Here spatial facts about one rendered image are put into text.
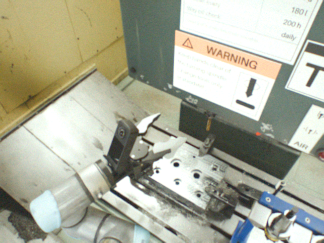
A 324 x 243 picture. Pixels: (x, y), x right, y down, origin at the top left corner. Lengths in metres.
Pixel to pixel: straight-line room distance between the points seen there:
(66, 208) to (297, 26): 0.49
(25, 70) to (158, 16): 1.16
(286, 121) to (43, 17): 1.29
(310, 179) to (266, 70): 1.42
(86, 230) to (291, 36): 0.54
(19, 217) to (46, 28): 0.96
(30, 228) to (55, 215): 0.91
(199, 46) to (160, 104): 1.55
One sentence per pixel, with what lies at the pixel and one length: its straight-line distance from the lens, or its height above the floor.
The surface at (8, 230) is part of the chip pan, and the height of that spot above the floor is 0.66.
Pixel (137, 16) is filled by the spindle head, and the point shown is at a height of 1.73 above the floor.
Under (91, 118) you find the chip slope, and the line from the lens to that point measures 1.63.
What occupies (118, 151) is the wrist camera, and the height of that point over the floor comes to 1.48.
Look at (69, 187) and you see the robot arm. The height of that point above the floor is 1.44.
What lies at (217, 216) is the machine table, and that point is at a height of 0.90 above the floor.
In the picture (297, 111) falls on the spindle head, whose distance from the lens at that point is 0.39.
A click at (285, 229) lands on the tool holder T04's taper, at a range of 0.78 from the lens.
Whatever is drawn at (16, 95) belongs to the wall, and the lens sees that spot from 1.52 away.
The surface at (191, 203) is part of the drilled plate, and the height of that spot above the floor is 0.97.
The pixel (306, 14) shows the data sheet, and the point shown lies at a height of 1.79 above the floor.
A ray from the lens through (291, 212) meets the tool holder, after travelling 0.72.
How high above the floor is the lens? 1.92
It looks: 48 degrees down
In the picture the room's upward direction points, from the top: straight up
